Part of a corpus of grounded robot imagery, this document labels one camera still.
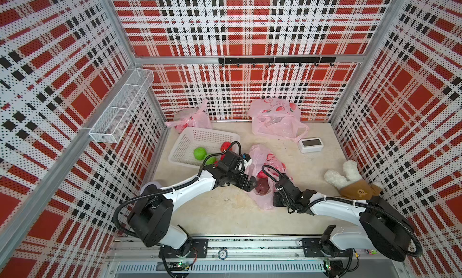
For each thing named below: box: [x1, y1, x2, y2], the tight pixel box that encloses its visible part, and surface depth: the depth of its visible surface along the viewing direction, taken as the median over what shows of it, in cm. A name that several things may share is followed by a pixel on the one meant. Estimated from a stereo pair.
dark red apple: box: [255, 178, 270, 196], surface depth 88 cm
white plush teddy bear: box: [323, 160, 384, 200], surface depth 88 cm
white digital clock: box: [298, 137, 325, 154], surface depth 107 cm
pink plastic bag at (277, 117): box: [247, 98, 309, 143], surface depth 110 cm
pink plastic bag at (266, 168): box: [244, 144, 293, 211], surface depth 87 cm
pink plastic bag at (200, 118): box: [164, 98, 213, 134], surface depth 110 cm
